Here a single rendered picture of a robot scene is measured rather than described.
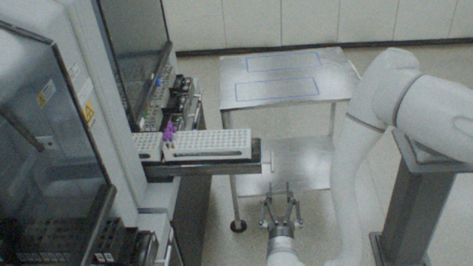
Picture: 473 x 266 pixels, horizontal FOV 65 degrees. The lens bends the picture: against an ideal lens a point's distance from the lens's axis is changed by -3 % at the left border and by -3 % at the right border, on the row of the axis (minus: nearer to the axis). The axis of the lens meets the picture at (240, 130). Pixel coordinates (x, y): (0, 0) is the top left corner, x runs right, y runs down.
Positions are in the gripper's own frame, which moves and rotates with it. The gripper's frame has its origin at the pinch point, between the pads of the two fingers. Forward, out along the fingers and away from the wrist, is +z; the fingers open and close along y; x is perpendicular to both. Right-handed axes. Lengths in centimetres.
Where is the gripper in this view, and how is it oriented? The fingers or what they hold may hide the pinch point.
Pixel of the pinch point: (278, 191)
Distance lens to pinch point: 129.4
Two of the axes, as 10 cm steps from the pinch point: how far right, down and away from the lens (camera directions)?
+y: -10.0, 0.4, 0.8
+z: 0.4, -6.2, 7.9
